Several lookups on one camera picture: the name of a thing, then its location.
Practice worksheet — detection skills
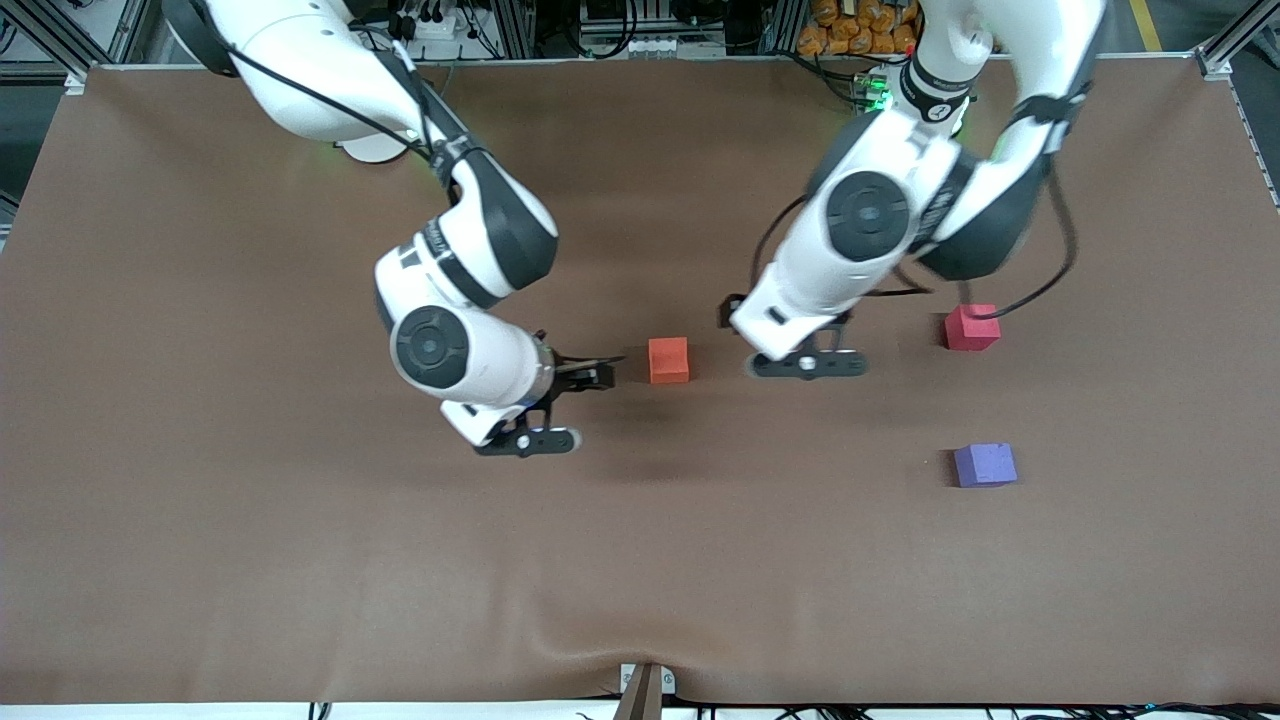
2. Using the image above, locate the brown table mat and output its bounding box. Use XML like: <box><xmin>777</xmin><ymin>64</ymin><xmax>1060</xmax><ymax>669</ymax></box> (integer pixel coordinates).
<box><xmin>0</xmin><ymin>55</ymin><xmax>1280</xmax><ymax>707</ymax></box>

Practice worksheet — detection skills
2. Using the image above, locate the white power strip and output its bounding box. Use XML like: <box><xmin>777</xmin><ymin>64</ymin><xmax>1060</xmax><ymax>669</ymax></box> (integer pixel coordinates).
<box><xmin>403</xmin><ymin>12</ymin><xmax>473</xmax><ymax>43</ymax></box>

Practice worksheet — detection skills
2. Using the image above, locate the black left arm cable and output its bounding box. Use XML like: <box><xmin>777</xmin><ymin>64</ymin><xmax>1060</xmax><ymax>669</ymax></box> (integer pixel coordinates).
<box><xmin>750</xmin><ymin>95</ymin><xmax>1082</xmax><ymax>321</ymax></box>

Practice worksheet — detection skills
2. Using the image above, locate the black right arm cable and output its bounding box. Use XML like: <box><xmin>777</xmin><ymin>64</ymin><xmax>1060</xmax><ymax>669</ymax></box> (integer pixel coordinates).
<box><xmin>205</xmin><ymin>30</ymin><xmax>486</xmax><ymax>193</ymax></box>

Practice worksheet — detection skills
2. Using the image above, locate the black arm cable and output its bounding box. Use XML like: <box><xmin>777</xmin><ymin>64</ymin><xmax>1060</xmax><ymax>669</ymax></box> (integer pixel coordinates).
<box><xmin>205</xmin><ymin>30</ymin><xmax>486</xmax><ymax>193</ymax></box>
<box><xmin>750</xmin><ymin>95</ymin><xmax>1082</xmax><ymax>321</ymax></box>

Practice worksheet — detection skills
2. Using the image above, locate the red foam block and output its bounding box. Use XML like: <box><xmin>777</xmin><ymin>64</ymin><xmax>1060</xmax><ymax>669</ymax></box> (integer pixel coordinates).
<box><xmin>944</xmin><ymin>304</ymin><xmax>1001</xmax><ymax>352</ymax></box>

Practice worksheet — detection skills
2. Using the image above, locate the metal mount bracket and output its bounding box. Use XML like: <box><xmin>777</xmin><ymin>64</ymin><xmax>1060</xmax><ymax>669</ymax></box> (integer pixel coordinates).
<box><xmin>614</xmin><ymin>663</ymin><xmax>677</xmax><ymax>720</ymax></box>

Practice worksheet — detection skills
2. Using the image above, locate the aluminium frame profile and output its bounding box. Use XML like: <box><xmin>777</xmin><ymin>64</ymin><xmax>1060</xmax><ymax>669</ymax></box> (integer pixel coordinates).
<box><xmin>0</xmin><ymin>0</ymin><xmax>166</xmax><ymax>81</ymax></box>
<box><xmin>488</xmin><ymin>0</ymin><xmax>537</xmax><ymax>59</ymax></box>
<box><xmin>762</xmin><ymin>0</ymin><xmax>809</xmax><ymax>53</ymax></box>
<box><xmin>1195</xmin><ymin>0</ymin><xmax>1280</xmax><ymax>81</ymax></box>

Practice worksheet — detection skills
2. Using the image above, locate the orange foam block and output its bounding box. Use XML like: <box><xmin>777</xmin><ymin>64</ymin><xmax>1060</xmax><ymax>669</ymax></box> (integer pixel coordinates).
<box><xmin>647</xmin><ymin>337</ymin><xmax>691</xmax><ymax>385</ymax></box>

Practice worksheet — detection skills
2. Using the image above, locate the pile of orange objects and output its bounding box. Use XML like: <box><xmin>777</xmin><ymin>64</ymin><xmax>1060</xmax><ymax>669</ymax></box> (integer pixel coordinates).
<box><xmin>797</xmin><ymin>0</ymin><xmax>919</xmax><ymax>57</ymax></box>

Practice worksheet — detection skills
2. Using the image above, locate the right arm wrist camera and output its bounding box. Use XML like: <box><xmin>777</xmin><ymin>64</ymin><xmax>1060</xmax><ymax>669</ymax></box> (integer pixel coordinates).
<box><xmin>473</xmin><ymin>427</ymin><xmax>583</xmax><ymax>459</ymax></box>

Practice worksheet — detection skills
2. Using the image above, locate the purple foam block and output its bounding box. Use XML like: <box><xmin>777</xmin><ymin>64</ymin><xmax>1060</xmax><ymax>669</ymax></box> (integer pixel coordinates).
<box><xmin>953</xmin><ymin>443</ymin><xmax>1019</xmax><ymax>489</ymax></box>

